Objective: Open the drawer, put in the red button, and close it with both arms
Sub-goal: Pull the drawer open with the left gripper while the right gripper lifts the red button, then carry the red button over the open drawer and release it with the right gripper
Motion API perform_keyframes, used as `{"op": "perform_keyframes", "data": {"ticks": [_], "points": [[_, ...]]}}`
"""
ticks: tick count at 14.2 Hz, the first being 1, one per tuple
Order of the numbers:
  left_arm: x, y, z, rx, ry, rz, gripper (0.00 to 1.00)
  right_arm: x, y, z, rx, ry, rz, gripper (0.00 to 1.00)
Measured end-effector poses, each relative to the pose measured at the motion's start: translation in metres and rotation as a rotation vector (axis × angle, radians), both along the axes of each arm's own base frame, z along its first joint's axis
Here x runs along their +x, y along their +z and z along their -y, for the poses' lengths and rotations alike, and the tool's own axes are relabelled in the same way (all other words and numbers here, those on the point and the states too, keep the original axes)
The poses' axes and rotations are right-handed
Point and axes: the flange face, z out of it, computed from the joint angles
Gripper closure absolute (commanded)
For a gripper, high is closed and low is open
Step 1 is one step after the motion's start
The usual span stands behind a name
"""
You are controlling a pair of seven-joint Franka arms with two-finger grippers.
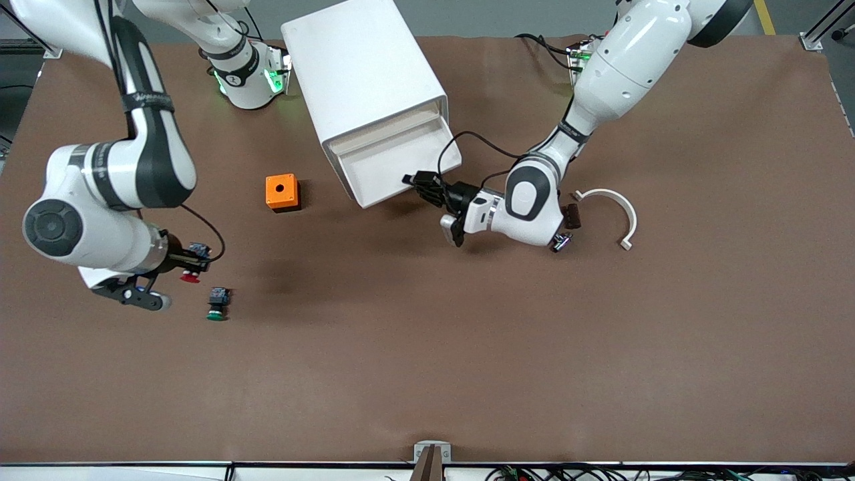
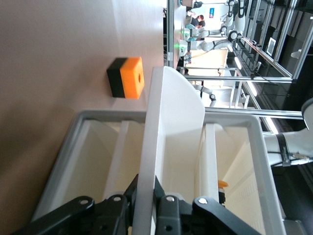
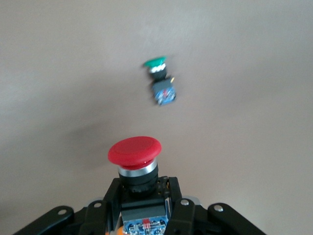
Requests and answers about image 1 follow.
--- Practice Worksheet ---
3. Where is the orange box with hole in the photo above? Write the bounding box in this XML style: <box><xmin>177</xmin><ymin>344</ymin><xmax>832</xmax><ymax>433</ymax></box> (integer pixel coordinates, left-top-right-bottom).
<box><xmin>265</xmin><ymin>174</ymin><xmax>301</xmax><ymax>213</ymax></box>

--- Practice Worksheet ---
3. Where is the aluminium frame profile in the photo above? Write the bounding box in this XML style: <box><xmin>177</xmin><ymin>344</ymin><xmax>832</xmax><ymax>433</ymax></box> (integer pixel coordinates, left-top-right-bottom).
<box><xmin>12</xmin><ymin>19</ymin><xmax>65</xmax><ymax>59</ymax></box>
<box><xmin>800</xmin><ymin>0</ymin><xmax>846</xmax><ymax>51</ymax></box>

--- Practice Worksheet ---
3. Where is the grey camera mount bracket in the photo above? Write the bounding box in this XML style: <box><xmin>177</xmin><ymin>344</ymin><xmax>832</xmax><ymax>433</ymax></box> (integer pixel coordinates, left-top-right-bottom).
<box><xmin>413</xmin><ymin>441</ymin><xmax>452</xmax><ymax>481</ymax></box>

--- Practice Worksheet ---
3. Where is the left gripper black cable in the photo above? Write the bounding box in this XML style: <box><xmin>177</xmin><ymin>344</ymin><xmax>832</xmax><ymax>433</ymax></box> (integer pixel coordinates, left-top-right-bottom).
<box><xmin>436</xmin><ymin>130</ymin><xmax>530</xmax><ymax>189</ymax></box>

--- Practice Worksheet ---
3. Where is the white curved plastic arc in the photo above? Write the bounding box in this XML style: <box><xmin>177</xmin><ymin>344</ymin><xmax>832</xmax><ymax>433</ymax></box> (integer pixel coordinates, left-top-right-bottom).
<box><xmin>572</xmin><ymin>188</ymin><xmax>638</xmax><ymax>251</ymax></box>

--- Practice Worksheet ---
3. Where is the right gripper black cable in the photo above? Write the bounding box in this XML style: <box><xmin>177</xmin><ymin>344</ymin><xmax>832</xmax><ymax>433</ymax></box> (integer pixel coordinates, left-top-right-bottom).
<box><xmin>179</xmin><ymin>202</ymin><xmax>226</xmax><ymax>263</ymax></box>

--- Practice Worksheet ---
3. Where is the red push button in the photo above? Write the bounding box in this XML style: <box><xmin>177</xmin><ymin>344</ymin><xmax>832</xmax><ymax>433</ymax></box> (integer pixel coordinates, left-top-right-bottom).
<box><xmin>179</xmin><ymin>243</ymin><xmax>212</xmax><ymax>283</ymax></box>

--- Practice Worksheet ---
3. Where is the black base cable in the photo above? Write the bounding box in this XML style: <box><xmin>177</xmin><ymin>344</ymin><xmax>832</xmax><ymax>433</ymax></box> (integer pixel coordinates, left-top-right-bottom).
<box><xmin>514</xmin><ymin>32</ymin><xmax>576</xmax><ymax>69</ymax></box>

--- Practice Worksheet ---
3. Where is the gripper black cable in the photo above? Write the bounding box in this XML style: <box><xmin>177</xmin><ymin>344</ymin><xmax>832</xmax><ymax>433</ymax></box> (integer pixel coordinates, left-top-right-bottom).
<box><xmin>179</xmin><ymin>202</ymin><xmax>226</xmax><ymax>263</ymax></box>
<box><xmin>436</xmin><ymin>130</ymin><xmax>530</xmax><ymax>189</ymax></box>

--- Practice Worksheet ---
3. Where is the brown table cover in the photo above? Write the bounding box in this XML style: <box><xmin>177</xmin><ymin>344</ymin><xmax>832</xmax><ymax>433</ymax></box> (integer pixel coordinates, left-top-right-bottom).
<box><xmin>0</xmin><ymin>33</ymin><xmax>855</xmax><ymax>465</ymax></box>

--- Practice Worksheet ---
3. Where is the green push button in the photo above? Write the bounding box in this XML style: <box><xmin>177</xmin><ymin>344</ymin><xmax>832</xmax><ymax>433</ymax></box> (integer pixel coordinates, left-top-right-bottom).
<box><xmin>206</xmin><ymin>287</ymin><xmax>232</xmax><ymax>322</ymax></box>

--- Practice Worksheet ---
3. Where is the black cable bundle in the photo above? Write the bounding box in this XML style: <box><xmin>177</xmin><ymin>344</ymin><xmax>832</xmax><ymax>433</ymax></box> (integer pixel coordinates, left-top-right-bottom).
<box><xmin>488</xmin><ymin>465</ymin><xmax>855</xmax><ymax>481</ymax></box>

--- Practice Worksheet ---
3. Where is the white table edge rail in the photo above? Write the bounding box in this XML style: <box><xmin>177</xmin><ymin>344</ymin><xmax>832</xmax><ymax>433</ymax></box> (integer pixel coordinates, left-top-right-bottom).
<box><xmin>0</xmin><ymin>462</ymin><xmax>855</xmax><ymax>481</ymax></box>

